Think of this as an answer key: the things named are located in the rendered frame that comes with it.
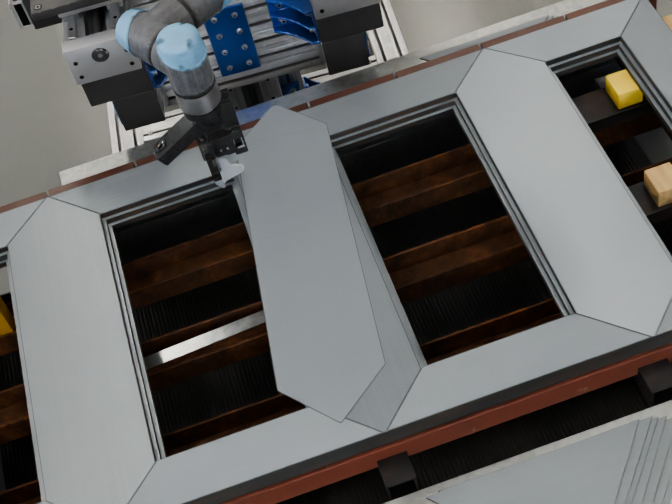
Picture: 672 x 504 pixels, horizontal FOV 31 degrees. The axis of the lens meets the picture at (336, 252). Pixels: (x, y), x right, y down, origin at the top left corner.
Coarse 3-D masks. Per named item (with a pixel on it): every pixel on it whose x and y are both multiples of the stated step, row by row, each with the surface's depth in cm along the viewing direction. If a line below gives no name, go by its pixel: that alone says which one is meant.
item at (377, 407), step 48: (624, 48) 233; (336, 144) 231; (480, 144) 224; (192, 192) 230; (240, 192) 227; (528, 240) 209; (384, 288) 205; (384, 336) 199; (144, 384) 205; (384, 384) 193; (528, 384) 190; (384, 432) 188
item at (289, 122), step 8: (288, 112) 236; (296, 112) 236; (264, 120) 236; (272, 120) 235; (280, 120) 235; (288, 120) 235; (296, 120) 234; (304, 120) 234; (312, 120) 233; (256, 128) 235; (264, 128) 234; (272, 128) 234; (280, 128) 234; (288, 128) 233; (296, 128) 233; (304, 128) 232; (248, 136) 234; (256, 136) 233; (264, 136) 233; (272, 136) 233
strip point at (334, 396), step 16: (368, 368) 196; (304, 384) 196; (320, 384) 196; (336, 384) 195; (352, 384) 194; (368, 384) 194; (304, 400) 194; (320, 400) 194; (336, 400) 193; (352, 400) 192; (336, 416) 191
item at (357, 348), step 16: (336, 336) 201; (352, 336) 200; (368, 336) 200; (272, 352) 201; (288, 352) 201; (304, 352) 200; (320, 352) 199; (336, 352) 199; (352, 352) 198; (368, 352) 198; (288, 368) 199; (304, 368) 198; (320, 368) 197; (336, 368) 197; (352, 368) 196; (288, 384) 197
